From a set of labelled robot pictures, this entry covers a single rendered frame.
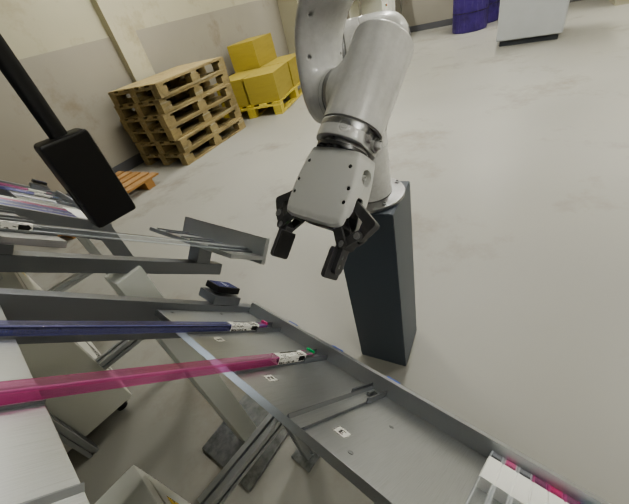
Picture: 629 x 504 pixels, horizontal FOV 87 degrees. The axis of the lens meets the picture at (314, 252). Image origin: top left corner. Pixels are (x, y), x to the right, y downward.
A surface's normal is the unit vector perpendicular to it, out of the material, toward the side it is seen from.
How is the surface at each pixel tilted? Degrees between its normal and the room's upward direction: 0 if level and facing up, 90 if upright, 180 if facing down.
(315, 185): 43
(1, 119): 90
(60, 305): 90
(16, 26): 90
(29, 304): 90
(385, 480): 48
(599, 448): 0
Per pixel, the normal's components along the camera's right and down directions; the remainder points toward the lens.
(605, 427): -0.22, -0.77
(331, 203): -0.52, -0.13
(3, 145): 0.88, 0.12
